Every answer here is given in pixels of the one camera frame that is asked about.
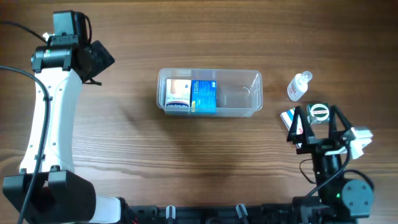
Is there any green balm box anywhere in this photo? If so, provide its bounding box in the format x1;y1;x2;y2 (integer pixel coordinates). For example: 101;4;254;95
306;103;330;124

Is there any white dropper bottle clear cap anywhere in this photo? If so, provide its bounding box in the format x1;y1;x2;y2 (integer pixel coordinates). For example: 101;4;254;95
287;71;313;101

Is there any clear plastic container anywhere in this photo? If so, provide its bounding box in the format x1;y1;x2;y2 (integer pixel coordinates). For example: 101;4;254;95
157;68;263;117

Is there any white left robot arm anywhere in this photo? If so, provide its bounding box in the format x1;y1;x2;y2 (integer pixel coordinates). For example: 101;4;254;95
2;35;125;223

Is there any blue VapoDrops box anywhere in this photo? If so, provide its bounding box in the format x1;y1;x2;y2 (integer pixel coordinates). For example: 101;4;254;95
190;80;217;114

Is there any white Panadol caplets box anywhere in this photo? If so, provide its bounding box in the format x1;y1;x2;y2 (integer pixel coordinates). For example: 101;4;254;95
280;108;303;134

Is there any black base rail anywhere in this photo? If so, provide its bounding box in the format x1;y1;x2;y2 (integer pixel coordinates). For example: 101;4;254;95
122;203;299;224

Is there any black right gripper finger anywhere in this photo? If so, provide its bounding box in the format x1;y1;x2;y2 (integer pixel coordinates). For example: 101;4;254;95
328;105;354;141
287;106;316;145

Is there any white Hansaplast plaster box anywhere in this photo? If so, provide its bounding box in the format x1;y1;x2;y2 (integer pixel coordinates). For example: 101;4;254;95
165;79;192;109

